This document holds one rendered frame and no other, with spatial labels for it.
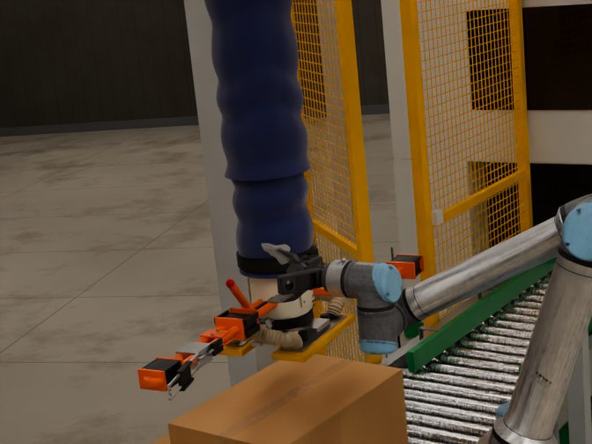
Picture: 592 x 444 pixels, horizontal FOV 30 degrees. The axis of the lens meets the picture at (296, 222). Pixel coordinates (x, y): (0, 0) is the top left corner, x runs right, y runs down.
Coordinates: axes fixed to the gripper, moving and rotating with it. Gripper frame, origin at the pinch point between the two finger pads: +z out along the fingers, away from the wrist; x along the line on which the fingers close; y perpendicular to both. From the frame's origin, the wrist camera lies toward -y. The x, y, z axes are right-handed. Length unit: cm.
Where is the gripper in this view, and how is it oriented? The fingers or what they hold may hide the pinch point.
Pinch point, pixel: (262, 273)
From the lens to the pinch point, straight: 278.1
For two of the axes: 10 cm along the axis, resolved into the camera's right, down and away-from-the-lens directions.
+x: -1.0, -9.7, -2.4
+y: 5.6, -2.5, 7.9
